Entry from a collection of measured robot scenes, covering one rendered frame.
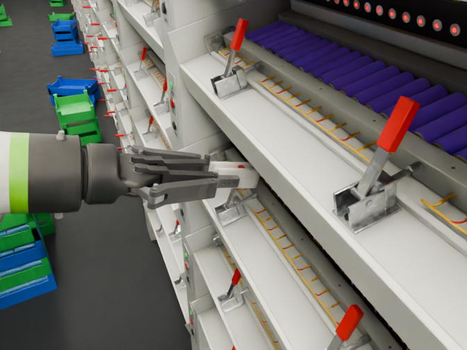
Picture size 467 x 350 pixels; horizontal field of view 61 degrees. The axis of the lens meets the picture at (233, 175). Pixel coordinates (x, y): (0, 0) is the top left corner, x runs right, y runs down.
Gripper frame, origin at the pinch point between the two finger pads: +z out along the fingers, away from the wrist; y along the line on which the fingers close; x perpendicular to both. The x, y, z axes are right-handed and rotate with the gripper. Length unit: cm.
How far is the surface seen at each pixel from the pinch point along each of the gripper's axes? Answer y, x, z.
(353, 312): 26.8, 1.0, 0.6
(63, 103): -216, -71, -13
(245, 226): 3.4, -6.8, 2.2
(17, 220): -73, -58, -32
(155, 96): -53, -7, 2
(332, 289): 20.3, -3.1, 4.6
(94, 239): -96, -87, -4
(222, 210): -0.7, -6.7, 0.0
